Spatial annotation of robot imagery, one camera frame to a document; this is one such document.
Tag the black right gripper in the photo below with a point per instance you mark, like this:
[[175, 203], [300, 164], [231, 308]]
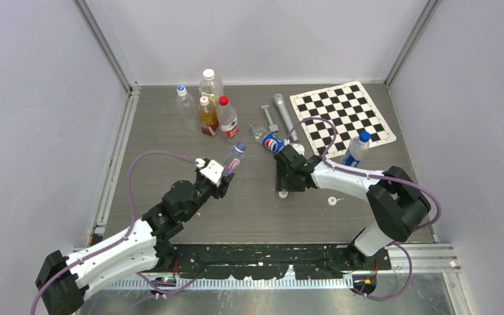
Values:
[[281, 183]]

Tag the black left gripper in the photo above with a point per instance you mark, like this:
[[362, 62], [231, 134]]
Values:
[[219, 191]]

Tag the clear bottle pink label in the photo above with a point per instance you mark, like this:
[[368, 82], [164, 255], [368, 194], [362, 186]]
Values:
[[233, 157]]

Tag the white bottle cap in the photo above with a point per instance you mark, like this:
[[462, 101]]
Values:
[[283, 194], [332, 201]]

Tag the blue label clear bottle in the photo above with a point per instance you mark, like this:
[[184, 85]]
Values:
[[355, 152]]

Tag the blue bottle cap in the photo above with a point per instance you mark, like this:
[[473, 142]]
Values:
[[364, 136]]

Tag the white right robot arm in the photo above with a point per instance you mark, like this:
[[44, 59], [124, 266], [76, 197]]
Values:
[[398, 206]]

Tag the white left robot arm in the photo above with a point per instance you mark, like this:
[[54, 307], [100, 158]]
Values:
[[65, 282]]

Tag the Pepsi label clear bottle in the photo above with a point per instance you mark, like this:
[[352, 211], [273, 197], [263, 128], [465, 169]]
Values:
[[267, 140]]

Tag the red cap clear bottle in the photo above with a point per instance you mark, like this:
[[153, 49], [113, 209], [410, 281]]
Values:
[[228, 118]]

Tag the amber liquid bottle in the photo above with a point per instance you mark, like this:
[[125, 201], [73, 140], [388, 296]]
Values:
[[208, 116]]

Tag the blue white cap bottle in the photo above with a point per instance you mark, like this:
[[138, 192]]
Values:
[[188, 109]]

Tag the tall white cap bottle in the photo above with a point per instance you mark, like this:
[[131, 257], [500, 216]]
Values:
[[211, 86]]

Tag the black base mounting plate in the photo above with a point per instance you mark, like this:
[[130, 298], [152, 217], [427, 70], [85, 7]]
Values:
[[268, 261]]

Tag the silver microphone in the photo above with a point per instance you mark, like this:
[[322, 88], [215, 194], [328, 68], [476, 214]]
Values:
[[279, 102]]

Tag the black white chessboard mat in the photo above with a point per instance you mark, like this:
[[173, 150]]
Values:
[[350, 109]]

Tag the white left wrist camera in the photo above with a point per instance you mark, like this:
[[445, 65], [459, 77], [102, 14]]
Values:
[[211, 170]]

